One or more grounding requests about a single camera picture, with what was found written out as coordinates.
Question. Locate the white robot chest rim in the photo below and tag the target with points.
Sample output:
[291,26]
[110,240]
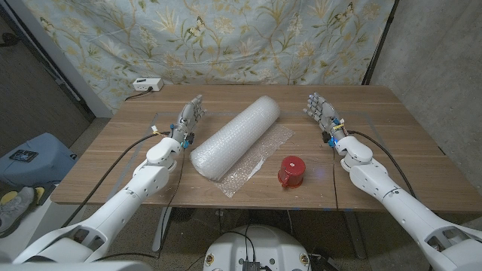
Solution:
[75,266]

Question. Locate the white table leg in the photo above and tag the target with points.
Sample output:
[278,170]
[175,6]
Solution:
[161,229]

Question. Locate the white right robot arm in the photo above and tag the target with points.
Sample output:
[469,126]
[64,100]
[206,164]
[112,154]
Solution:
[395,199]

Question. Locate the black flat device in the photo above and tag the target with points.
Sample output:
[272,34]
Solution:
[23,155]

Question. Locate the white power outlet box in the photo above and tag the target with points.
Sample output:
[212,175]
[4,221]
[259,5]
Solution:
[147,84]

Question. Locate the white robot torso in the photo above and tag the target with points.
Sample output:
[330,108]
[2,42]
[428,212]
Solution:
[256,244]

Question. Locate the pale grey backdrop pole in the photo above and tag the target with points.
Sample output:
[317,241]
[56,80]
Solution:
[60,56]

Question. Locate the grey sneaker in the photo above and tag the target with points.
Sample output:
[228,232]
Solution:
[15,211]

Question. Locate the red mug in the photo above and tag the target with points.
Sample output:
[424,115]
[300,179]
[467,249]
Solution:
[291,171]

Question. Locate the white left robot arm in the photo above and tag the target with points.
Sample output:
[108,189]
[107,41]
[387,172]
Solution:
[124,195]

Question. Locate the grey table leg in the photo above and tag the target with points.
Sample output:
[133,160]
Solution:
[354,233]

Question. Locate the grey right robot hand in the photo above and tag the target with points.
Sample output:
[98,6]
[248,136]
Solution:
[325,116]

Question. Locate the black backdrop pole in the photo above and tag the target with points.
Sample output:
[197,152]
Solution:
[378,45]

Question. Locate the yellow and black shoe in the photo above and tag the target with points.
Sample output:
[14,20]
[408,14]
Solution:
[7,196]

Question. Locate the floral printed backdrop cloth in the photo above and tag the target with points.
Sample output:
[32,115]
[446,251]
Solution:
[226,37]

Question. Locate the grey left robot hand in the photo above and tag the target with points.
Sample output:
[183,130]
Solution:
[186,120]

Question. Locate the clear bubble wrap roll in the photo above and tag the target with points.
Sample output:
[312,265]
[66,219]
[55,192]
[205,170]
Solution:
[233,135]

